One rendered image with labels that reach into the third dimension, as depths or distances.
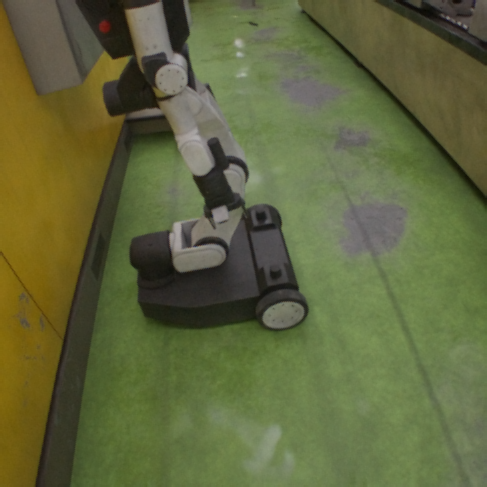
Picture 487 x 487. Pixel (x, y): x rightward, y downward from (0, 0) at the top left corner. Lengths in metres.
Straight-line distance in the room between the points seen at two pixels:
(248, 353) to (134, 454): 0.57
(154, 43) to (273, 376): 1.18
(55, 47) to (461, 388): 1.95
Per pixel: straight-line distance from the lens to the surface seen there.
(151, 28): 1.02
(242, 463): 1.47
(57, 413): 1.57
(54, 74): 1.76
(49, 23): 1.71
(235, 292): 1.62
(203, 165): 1.14
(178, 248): 1.60
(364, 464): 1.46
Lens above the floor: 1.39
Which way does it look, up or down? 41 degrees down
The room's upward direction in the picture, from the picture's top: 10 degrees counter-clockwise
